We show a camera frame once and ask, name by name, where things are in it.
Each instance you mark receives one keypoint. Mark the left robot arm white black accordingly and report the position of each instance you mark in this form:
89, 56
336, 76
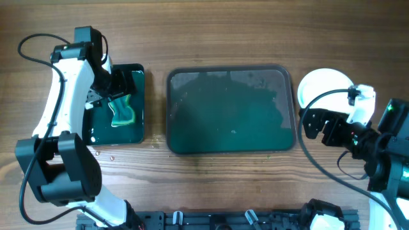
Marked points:
57, 163

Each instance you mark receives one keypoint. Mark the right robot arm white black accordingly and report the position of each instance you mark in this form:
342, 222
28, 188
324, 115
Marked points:
384, 151

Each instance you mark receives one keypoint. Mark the white plate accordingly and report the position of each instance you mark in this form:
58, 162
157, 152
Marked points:
321, 81

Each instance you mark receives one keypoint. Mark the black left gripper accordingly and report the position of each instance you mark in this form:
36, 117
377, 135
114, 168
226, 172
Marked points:
114, 85

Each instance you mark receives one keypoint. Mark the green yellow sponge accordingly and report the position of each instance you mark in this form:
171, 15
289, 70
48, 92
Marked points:
123, 113

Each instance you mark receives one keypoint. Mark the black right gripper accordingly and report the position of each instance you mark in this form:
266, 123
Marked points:
326, 128

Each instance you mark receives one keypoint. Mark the black water tray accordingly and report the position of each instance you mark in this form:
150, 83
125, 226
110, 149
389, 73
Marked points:
97, 129

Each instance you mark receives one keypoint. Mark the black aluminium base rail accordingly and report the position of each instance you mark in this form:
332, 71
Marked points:
272, 220

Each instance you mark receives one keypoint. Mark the dark grey serving tray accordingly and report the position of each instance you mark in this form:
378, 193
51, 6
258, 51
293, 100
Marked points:
230, 109

